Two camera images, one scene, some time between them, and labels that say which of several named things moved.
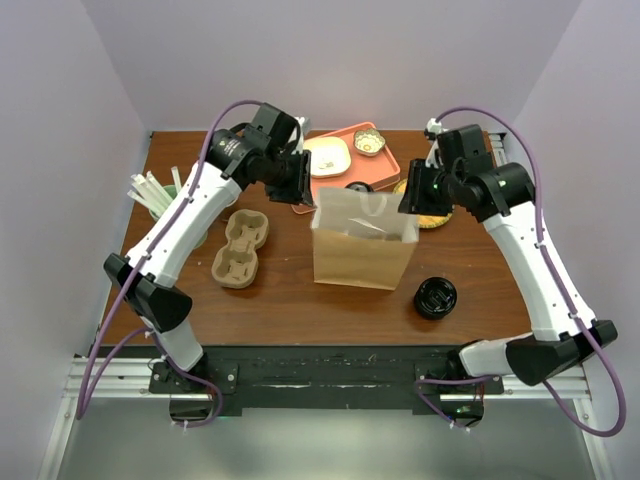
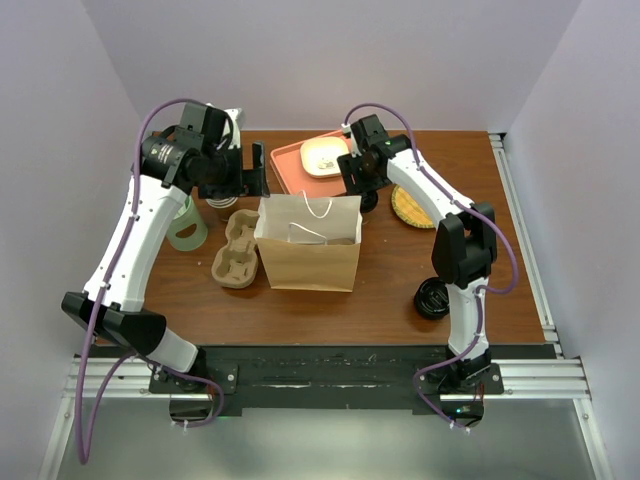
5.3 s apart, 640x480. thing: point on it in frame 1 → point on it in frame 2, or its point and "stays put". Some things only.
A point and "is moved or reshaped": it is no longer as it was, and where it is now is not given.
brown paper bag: [360, 239] → [309, 243]
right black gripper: [415, 200] → [348, 164]
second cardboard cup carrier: [235, 266] stays put
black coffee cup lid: [359, 186] is moved or reshaped
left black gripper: [300, 189] → [247, 182]
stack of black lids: [435, 298] stays put
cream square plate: [330, 155] stays put
